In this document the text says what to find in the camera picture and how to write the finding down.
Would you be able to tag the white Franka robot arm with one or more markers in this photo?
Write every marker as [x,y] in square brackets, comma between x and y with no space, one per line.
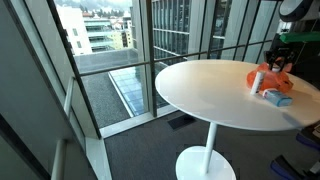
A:
[296,8]

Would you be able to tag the white round pedestal table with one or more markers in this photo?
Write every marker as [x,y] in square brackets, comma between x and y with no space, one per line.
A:
[210,143]

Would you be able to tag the dark floor vent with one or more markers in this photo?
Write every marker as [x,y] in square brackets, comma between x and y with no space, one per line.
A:
[181,122]

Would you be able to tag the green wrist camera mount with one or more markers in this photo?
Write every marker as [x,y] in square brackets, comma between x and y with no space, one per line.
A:
[298,37]

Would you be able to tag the dark window handrail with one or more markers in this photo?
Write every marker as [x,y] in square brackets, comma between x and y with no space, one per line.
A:
[116,67]

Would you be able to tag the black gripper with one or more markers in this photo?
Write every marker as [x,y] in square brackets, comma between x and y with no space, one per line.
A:
[283,48]

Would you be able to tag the blue and black cart foot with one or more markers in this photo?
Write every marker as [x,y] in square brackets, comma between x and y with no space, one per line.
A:
[286,168]
[308,140]

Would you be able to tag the blue and white box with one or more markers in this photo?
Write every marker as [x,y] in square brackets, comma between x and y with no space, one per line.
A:
[278,98]

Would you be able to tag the dark window mullion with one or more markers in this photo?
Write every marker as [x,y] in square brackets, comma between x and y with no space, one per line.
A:
[151,56]
[73,66]

